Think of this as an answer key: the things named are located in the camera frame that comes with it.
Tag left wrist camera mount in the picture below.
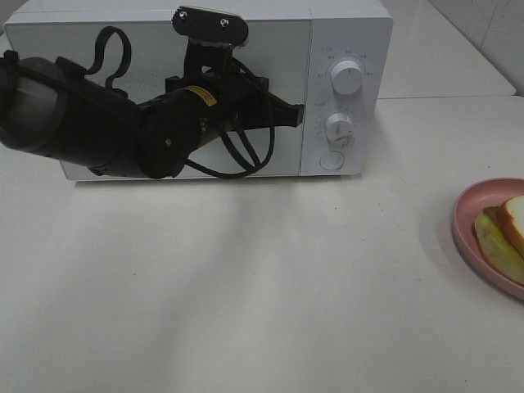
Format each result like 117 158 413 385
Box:
171 6 249 47

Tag white timer knob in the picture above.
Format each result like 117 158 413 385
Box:
324 113 354 143

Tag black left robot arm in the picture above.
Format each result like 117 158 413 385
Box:
1 36 305 179

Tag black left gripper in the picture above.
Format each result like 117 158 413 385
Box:
165 41 305 129

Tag white microwave oven body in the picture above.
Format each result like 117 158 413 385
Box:
4 1 393 176

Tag toy sandwich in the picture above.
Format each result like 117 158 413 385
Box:
473 195 523 286

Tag pink plate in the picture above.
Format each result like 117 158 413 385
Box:
451 178 523 300

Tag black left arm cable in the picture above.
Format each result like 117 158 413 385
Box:
84 25 278 181

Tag round white door button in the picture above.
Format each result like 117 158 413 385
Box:
319 151 345 170

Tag upper white power knob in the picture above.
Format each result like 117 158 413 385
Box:
331 59 364 95

